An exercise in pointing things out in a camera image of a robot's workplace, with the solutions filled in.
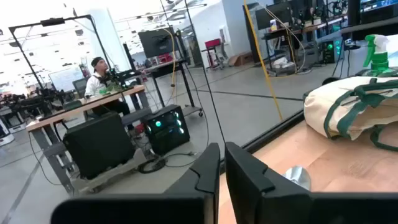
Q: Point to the green plastic spray bottle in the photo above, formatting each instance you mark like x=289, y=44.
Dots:
x=379, y=60

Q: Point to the large monitor on black stand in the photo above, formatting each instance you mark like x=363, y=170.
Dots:
x=376, y=12

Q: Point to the red chair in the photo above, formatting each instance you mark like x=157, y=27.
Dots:
x=213, y=43

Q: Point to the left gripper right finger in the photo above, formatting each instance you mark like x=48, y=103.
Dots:
x=264, y=205

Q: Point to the wooden desk with equipment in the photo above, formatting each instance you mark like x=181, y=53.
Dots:
x=298, y=31

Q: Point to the computer with green light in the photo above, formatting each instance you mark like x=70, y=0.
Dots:
x=329, y=53

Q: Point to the black rolling cart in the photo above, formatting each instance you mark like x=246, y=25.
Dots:
x=168, y=67

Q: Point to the silver metal garden scoop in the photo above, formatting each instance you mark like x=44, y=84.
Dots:
x=298, y=177

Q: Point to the cardboard box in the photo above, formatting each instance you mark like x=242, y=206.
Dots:
x=241, y=59

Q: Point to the wooden workstation table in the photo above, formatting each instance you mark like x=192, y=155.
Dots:
x=93, y=102

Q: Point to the large black box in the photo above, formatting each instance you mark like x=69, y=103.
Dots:
x=96, y=146

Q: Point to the black aluminium table frame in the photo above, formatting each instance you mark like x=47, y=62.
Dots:
x=267, y=137

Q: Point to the black overhead workstation frame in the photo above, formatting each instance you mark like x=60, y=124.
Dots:
x=53, y=21

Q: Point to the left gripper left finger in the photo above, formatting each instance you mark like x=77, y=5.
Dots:
x=186, y=208

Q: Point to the black computer tower green lights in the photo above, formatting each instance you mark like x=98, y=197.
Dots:
x=168, y=137

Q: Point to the person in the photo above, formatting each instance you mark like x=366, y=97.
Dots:
x=93, y=84

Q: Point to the dark desk monitor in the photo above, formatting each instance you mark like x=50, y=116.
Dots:
x=273, y=15

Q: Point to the cream canvas green-trimmed garden bag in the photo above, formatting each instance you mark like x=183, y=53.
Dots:
x=326, y=105

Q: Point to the whiteboard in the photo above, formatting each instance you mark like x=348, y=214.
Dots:
x=65, y=79

